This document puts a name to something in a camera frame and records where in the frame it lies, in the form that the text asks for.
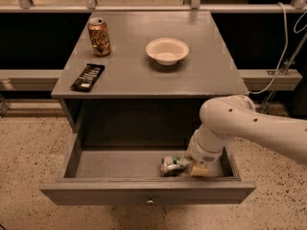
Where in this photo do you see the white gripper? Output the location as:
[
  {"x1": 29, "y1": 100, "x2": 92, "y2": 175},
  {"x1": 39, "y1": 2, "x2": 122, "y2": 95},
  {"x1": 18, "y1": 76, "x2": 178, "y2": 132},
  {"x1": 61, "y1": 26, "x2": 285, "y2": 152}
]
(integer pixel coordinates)
[{"x1": 185, "y1": 137, "x2": 223, "y2": 177}]

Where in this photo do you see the crushed silver green 7up can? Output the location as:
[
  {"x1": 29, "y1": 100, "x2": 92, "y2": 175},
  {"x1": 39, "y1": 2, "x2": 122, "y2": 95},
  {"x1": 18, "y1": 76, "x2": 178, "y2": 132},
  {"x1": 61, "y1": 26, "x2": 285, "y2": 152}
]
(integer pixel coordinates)
[{"x1": 160, "y1": 156, "x2": 191, "y2": 177}]

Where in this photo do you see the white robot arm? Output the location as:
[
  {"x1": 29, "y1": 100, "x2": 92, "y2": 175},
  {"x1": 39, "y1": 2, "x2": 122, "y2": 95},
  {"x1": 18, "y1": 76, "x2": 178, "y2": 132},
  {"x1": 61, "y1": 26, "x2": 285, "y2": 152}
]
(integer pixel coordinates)
[{"x1": 187, "y1": 95, "x2": 307, "y2": 165}]

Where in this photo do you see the open grey top drawer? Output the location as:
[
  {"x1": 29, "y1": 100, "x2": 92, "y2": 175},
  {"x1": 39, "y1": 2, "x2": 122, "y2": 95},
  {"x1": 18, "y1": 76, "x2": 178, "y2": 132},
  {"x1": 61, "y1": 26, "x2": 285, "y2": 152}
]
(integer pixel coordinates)
[{"x1": 40, "y1": 133, "x2": 256, "y2": 206}]

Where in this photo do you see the orange brown soda can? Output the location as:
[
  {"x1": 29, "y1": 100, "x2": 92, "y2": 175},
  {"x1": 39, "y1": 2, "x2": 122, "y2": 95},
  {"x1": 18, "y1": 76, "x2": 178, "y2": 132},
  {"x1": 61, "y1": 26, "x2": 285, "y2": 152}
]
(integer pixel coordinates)
[{"x1": 88, "y1": 17, "x2": 111, "y2": 57}]

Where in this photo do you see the grey wooden cabinet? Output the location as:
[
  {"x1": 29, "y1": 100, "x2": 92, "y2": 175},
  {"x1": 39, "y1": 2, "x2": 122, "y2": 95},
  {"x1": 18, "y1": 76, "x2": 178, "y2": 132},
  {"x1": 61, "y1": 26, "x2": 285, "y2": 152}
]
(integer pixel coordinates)
[{"x1": 52, "y1": 11, "x2": 248, "y2": 132}]

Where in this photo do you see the white paper bowl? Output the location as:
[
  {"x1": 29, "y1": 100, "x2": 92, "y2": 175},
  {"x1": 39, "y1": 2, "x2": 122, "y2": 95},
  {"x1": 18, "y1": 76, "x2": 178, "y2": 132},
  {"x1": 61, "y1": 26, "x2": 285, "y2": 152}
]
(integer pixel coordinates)
[{"x1": 146, "y1": 38, "x2": 189, "y2": 66}]

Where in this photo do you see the black snack bar wrapper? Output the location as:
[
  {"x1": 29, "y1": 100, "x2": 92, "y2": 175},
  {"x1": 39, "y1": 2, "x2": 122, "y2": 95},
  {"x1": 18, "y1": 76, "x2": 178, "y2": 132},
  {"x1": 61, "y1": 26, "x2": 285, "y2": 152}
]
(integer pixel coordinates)
[{"x1": 70, "y1": 63, "x2": 105, "y2": 92}]

